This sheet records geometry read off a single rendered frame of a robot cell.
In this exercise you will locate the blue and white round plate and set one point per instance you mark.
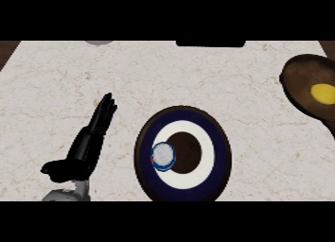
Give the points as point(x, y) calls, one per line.
point(185, 176)

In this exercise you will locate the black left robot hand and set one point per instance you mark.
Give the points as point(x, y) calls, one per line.
point(86, 148)

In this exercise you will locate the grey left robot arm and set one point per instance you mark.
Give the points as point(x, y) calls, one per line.
point(73, 193)

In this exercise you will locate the black appliance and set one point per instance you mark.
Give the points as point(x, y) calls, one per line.
point(212, 43)

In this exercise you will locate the grey rounded object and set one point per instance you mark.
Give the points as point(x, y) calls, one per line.
point(100, 42)

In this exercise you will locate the yellow lemon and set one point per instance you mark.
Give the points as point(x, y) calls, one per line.
point(326, 94)

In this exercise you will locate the dark brown frying pan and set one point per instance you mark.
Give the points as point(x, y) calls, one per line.
point(311, 75)

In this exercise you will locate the blue rimmed can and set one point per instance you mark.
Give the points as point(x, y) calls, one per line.
point(163, 156)

